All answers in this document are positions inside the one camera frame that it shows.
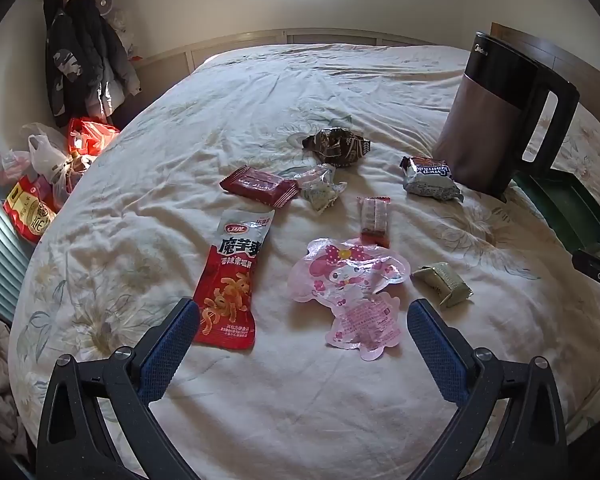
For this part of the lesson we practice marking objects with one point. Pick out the long red snack packet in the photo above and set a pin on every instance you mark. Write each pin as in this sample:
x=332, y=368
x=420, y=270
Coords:
x=230, y=280

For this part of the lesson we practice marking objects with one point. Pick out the red plastic bag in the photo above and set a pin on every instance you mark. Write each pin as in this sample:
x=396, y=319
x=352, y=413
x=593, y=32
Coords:
x=95, y=135

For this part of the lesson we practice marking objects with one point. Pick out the white hanging plastic bag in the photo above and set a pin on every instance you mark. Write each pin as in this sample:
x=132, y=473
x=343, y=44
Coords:
x=122, y=30

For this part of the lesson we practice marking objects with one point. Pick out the black brown electric kettle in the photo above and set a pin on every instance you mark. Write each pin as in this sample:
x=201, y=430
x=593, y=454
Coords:
x=480, y=125

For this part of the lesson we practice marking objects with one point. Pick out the small green white snack packet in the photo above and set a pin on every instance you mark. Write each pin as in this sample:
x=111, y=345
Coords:
x=320, y=195

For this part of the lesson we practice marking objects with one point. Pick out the pink cartoon snack packet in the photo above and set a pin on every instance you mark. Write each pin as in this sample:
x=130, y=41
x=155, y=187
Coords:
x=350, y=285

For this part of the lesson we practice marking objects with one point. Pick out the dark wooden headboard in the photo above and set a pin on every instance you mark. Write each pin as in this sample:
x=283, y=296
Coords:
x=595, y=70

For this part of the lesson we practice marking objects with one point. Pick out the dark red snack packet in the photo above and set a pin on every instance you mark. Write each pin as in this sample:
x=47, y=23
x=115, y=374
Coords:
x=260, y=185

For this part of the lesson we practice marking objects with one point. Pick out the black camouflage jacket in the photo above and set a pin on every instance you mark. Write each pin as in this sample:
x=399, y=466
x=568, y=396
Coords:
x=62, y=70

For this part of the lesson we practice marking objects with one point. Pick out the white blue wafer packet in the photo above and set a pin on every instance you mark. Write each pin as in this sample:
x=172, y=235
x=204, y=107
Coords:
x=430, y=180

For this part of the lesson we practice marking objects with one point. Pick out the red yellow snack bag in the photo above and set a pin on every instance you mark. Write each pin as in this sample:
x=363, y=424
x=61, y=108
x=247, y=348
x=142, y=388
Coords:
x=27, y=210

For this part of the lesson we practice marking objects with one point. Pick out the green plastic tray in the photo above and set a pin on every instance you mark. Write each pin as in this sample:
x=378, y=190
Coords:
x=570, y=210

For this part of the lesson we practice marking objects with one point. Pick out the light blue ribbed suitcase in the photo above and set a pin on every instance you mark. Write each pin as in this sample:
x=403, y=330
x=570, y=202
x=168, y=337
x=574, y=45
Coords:
x=0, y=260

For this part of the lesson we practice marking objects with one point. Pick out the crumpled brown snack wrapper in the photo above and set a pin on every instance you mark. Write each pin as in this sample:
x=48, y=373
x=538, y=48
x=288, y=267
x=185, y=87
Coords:
x=337, y=146

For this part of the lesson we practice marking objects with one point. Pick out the black grey padded jacket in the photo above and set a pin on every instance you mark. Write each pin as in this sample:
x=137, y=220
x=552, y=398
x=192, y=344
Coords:
x=107, y=70

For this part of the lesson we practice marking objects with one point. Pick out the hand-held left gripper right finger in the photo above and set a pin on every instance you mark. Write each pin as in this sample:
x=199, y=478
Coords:
x=437, y=350

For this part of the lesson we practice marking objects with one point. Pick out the pink plastic bag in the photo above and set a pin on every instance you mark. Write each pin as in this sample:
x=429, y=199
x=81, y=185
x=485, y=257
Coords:
x=7, y=165

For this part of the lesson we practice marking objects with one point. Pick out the bed with floral sheet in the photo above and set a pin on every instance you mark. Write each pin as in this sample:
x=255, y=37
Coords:
x=330, y=85

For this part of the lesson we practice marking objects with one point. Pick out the small red wafer packet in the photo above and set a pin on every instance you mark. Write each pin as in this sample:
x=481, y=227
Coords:
x=374, y=220

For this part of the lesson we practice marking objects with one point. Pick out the beige wooden bed board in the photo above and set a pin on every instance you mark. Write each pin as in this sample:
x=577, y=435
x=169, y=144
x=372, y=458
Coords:
x=170, y=62

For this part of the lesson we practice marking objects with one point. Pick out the olive green snack packet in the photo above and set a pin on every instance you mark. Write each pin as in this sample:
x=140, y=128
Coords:
x=442, y=282

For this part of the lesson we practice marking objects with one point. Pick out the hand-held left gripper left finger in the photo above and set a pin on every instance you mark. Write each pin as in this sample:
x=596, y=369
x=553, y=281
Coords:
x=167, y=350

